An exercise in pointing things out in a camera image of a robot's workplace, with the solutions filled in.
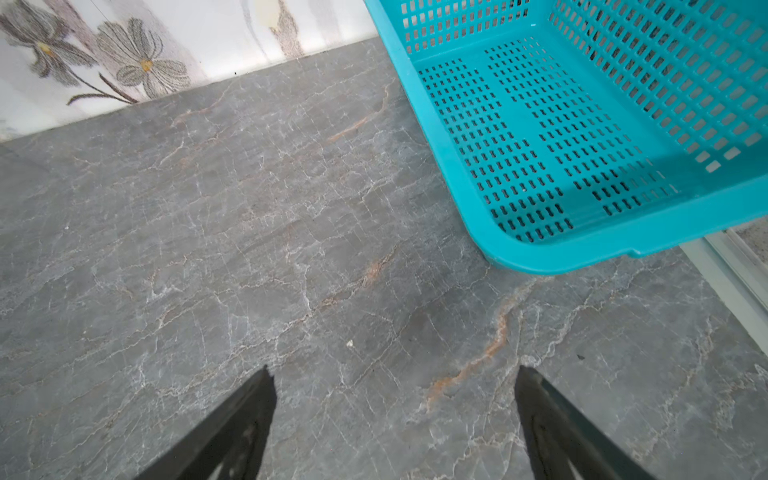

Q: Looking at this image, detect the teal plastic basket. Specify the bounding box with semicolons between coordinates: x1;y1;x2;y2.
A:
367;0;767;275

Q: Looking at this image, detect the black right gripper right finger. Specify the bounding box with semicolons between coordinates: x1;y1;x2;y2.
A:
514;366;652;479

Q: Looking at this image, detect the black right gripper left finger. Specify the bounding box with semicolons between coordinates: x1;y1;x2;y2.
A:
137;366;277;479

